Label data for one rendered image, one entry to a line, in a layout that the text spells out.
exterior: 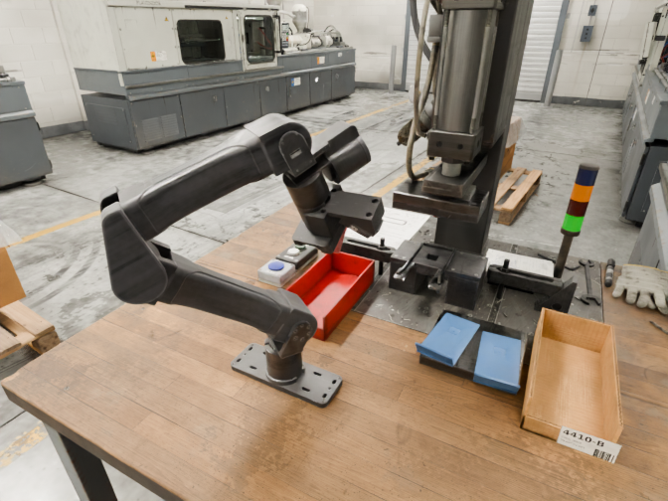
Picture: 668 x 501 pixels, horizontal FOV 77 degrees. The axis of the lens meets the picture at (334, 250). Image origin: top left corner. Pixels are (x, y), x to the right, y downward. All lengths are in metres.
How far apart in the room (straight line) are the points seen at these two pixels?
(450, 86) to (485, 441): 0.60
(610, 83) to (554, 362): 9.33
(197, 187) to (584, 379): 0.72
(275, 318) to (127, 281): 0.22
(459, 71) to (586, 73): 9.26
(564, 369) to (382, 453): 0.38
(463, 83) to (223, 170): 0.48
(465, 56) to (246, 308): 0.56
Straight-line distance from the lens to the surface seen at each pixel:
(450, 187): 0.86
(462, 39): 0.83
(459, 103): 0.84
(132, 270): 0.55
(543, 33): 10.05
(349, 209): 0.61
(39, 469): 2.07
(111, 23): 5.66
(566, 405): 0.83
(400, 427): 0.72
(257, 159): 0.55
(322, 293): 0.98
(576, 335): 0.94
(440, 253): 1.00
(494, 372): 0.81
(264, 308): 0.65
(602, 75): 10.06
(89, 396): 0.86
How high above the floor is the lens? 1.46
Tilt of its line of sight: 28 degrees down
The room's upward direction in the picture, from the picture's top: straight up
